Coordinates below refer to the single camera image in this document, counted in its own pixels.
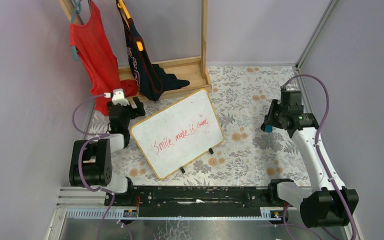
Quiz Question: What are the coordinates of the blue whiteboard eraser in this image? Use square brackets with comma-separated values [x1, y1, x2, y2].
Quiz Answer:
[264, 124, 273, 133]

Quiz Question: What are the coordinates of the yellow framed whiteboard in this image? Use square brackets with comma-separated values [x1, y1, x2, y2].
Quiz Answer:
[130, 88, 224, 179]

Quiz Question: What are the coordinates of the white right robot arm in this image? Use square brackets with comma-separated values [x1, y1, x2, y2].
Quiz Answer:
[261, 90, 359, 228]

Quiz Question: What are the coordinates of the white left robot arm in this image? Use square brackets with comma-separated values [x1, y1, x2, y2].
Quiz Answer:
[68, 97, 146, 194]

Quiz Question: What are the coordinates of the floral table mat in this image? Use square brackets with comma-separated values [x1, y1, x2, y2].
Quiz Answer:
[111, 66, 310, 187]

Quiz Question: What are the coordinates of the navy blue shirt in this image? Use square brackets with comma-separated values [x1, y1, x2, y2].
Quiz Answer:
[118, 8, 190, 102]

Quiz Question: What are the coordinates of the wooden clothes rack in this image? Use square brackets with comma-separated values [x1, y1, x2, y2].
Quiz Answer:
[58, 0, 212, 100]

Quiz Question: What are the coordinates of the red tank top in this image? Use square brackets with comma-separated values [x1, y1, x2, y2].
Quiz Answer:
[75, 1, 139, 97]

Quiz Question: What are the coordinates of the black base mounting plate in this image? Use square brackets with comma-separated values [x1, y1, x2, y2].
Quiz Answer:
[104, 186, 286, 218]

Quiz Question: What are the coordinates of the yellow clothes hanger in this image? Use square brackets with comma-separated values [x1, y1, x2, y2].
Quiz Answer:
[117, 0, 131, 21]

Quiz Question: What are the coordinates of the teal clothes hanger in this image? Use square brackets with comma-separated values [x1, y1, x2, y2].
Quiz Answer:
[69, 0, 82, 62]

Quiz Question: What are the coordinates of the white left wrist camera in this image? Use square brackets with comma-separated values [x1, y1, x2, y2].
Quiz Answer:
[104, 88, 130, 106]

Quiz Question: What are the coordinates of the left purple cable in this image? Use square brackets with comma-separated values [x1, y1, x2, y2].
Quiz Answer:
[71, 94, 134, 240]

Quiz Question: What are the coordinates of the purple cable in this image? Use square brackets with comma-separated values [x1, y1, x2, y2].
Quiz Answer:
[71, 94, 134, 240]
[280, 74, 359, 240]

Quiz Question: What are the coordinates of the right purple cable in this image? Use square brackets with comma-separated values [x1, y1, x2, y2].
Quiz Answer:
[280, 74, 359, 240]

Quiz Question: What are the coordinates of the aluminium frame rail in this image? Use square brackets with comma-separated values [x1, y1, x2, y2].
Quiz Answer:
[295, 0, 340, 72]

